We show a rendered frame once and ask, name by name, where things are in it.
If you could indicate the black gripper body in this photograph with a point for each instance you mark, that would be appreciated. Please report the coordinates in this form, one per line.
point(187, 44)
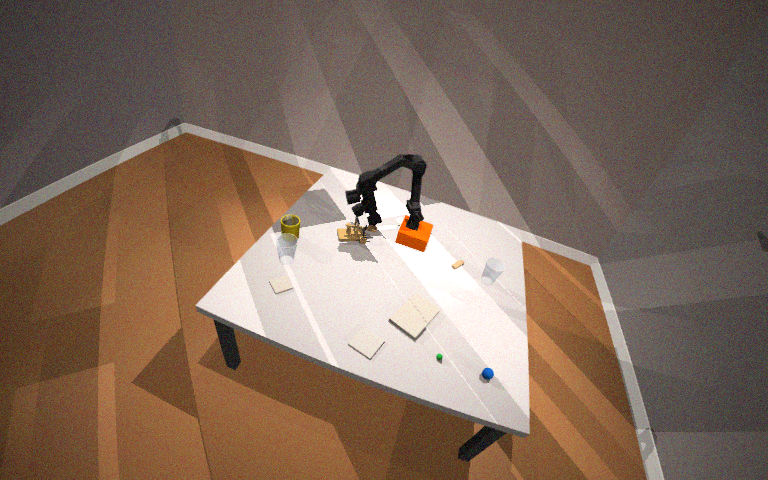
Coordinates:
point(372, 218)

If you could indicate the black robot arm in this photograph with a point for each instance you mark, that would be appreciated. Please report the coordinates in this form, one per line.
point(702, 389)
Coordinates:
point(366, 185)

